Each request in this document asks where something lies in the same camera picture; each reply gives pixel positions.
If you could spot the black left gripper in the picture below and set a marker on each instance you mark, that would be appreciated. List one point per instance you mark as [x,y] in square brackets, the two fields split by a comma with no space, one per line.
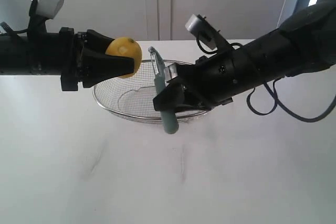
[90,65]

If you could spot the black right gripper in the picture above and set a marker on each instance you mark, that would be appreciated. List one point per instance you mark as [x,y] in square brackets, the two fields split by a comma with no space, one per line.
[208,83]

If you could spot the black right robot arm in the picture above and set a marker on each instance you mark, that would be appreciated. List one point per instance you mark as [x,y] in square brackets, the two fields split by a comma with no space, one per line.
[303,43]

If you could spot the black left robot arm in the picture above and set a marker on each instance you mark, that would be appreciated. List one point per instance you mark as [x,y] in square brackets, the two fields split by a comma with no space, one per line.
[39,53]

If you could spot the oval wire mesh basket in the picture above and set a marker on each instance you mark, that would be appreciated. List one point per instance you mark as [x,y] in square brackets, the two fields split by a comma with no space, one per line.
[130,98]

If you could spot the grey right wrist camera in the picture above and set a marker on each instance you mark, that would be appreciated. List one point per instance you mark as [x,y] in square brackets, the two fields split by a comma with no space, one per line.
[200,28]

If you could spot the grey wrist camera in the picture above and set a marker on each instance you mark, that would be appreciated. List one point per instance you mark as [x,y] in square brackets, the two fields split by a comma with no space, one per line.
[200,28]
[45,8]

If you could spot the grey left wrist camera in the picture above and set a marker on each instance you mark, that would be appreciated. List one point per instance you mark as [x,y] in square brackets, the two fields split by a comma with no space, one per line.
[45,8]

